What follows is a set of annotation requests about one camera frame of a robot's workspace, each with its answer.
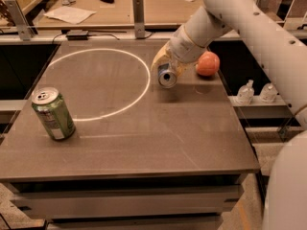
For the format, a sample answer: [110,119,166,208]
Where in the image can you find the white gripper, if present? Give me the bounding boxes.
[151,24,207,78]

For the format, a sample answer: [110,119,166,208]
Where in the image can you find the silver redbull can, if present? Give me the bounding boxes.
[157,63,177,88]

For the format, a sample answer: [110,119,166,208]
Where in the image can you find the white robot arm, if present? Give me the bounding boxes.
[152,0,307,230]

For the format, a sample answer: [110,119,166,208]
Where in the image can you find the green soda can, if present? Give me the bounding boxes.
[32,87,76,140]

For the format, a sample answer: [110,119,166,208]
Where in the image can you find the orange apple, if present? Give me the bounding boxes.
[196,52,220,77]

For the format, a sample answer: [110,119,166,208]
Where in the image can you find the clear sanitizer bottle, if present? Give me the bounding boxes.
[236,80,254,105]

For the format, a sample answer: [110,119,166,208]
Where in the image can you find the black power adapter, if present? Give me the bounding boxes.
[66,30,88,40]

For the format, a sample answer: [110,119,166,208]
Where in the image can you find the white paper sheet left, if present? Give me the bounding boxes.
[44,6,95,24]

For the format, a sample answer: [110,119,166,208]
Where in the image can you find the middle metal bracket post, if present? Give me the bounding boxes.
[132,0,151,39]

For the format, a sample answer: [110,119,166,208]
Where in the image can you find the metal bracket post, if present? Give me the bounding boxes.
[256,0,270,10]
[5,0,34,41]
[132,0,151,39]

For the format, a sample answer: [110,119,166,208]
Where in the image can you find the right metal bracket post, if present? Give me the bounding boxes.
[256,0,270,10]

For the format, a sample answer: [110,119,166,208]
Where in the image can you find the black cable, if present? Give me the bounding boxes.
[51,31,154,45]

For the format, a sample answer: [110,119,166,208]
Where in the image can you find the left metal bracket post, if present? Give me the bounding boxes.
[5,0,34,41]

